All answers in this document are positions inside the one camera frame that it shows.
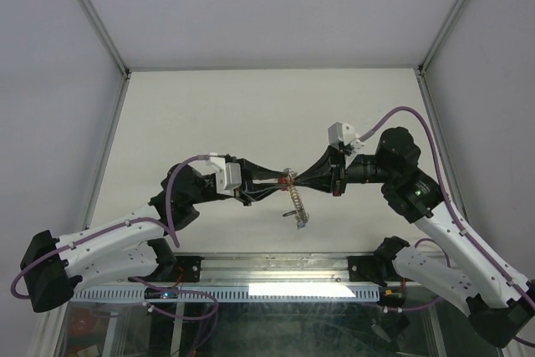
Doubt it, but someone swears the left aluminium frame post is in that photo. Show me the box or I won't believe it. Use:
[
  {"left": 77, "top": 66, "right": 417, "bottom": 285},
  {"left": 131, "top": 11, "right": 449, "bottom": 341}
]
[{"left": 76, "top": 0, "right": 130, "bottom": 79}]

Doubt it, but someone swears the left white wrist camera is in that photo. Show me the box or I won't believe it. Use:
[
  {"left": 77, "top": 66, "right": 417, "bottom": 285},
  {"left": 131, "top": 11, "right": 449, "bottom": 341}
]
[{"left": 206, "top": 153, "right": 242, "bottom": 197}]

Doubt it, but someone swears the purple cable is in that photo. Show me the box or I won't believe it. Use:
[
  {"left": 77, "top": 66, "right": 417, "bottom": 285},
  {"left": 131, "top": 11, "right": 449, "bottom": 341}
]
[
  {"left": 9, "top": 154, "right": 218, "bottom": 333},
  {"left": 359, "top": 105, "right": 535, "bottom": 345}
]

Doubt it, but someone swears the metal keyring holder with rings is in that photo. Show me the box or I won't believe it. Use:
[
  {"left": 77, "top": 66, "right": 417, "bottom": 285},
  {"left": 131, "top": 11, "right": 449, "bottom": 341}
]
[{"left": 283, "top": 168, "right": 309, "bottom": 230}]

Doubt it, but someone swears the grey slotted cable duct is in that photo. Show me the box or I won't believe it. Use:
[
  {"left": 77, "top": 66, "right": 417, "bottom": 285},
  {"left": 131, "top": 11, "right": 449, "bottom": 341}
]
[{"left": 73, "top": 283, "right": 380, "bottom": 303}]

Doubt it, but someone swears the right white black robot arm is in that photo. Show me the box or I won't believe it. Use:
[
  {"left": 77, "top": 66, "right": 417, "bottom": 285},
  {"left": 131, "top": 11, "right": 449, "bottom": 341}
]
[{"left": 296, "top": 123, "right": 534, "bottom": 349}]

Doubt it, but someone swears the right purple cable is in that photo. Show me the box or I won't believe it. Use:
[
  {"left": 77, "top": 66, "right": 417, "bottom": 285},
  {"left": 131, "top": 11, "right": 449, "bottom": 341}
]
[{"left": 359, "top": 105, "right": 535, "bottom": 345}]

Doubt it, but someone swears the aluminium frame post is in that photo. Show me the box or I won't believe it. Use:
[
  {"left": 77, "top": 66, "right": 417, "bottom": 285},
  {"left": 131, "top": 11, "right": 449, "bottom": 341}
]
[
  {"left": 418, "top": 0, "right": 470, "bottom": 75},
  {"left": 76, "top": 0, "right": 130, "bottom": 79}
]

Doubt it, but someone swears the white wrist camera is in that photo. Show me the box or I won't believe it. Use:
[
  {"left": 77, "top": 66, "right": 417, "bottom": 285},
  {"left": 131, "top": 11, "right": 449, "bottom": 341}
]
[
  {"left": 328, "top": 122, "right": 364, "bottom": 150},
  {"left": 206, "top": 153, "right": 242, "bottom": 197}
]

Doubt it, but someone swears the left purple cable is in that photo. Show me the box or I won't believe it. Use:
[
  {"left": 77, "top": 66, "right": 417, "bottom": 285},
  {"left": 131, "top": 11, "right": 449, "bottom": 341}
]
[{"left": 9, "top": 154, "right": 218, "bottom": 333}]

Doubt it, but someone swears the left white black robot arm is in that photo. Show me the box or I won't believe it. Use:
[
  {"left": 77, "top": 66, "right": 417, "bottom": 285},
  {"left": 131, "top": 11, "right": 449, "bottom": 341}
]
[{"left": 10, "top": 153, "right": 285, "bottom": 313}]

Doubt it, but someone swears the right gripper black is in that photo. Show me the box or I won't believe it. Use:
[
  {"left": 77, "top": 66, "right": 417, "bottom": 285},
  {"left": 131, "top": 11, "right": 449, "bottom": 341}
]
[{"left": 293, "top": 145, "right": 396, "bottom": 197}]

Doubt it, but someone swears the aluminium mounting rail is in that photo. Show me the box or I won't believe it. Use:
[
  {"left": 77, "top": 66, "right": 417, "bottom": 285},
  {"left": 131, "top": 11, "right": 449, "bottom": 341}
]
[{"left": 51, "top": 251, "right": 498, "bottom": 289}]

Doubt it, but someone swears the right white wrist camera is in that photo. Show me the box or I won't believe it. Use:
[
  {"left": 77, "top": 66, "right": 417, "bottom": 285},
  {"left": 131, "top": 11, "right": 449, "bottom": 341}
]
[{"left": 328, "top": 122, "right": 364, "bottom": 150}]

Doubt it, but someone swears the right aluminium frame post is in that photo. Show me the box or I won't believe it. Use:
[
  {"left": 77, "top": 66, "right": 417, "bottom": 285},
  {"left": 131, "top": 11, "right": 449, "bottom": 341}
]
[{"left": 418, "top": 0, "right": 470, "bottom": 75}]

